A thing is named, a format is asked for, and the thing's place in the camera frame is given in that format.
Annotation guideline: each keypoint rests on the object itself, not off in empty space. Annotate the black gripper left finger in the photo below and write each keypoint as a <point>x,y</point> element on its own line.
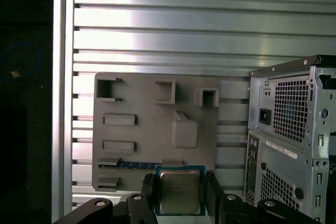
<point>148,187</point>

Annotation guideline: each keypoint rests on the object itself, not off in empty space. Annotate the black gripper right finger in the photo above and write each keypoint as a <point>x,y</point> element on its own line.
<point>215,197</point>

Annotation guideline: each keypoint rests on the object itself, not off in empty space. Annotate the silver CPU with green edge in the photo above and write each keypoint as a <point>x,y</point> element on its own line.
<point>179,190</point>

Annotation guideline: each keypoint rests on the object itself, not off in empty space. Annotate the RAM stick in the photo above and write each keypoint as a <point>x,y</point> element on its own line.
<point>136,165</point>

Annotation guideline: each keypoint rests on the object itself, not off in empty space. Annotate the grey parts rack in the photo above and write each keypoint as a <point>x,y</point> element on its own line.
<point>152,129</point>

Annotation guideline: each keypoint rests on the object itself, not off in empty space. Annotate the black PC case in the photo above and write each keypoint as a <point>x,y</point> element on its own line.
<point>283,161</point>

